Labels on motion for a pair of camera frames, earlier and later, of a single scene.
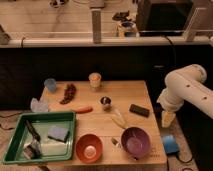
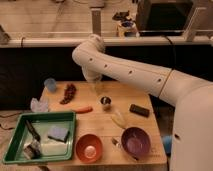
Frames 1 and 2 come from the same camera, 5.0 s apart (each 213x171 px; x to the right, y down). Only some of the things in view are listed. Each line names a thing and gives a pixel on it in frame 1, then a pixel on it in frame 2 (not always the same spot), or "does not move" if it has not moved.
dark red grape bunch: [69, 93] does not move
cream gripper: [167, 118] → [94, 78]
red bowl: [89, 148] does not move
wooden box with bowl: [127, 29] does not move
